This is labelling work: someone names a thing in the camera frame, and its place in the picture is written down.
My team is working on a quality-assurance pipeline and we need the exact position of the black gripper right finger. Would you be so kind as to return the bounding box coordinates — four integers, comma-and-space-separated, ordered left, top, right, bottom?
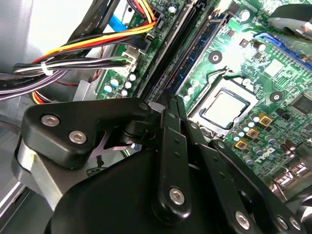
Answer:
175, 96, 307, 234

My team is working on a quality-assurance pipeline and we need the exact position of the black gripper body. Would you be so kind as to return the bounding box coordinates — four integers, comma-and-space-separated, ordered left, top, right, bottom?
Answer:
45, 149, 232, 234

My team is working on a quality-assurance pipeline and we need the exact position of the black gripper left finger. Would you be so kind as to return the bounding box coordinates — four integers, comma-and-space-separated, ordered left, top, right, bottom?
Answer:
13, 93, 193, 221

